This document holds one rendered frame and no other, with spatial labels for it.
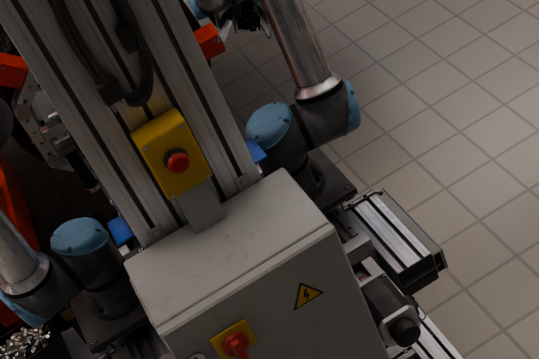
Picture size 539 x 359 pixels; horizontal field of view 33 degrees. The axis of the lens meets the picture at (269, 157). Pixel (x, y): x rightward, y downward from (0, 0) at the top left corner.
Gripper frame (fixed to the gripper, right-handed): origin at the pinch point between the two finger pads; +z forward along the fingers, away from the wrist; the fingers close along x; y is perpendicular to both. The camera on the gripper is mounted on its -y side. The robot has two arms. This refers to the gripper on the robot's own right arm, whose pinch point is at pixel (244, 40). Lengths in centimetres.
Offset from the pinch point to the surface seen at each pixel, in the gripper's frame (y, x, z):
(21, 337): 58, -71, 49
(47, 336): 60, -64, 47
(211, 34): -7.4, -8.6, 2.8
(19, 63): 2, -63, -1
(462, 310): 59, 58, 66
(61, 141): 26, -54, 7
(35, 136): 8, -63, 21
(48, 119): 22, -56, 2
